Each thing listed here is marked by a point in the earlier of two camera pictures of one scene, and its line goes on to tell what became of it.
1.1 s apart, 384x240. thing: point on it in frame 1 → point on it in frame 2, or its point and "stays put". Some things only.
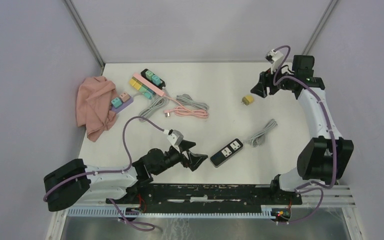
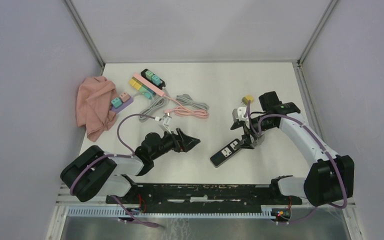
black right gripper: x=265 y=79 → x=238 y=124
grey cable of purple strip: x=156 y=104 stays put
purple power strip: x=123 y=104 stays put
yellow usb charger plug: x=247 y=100 stays put
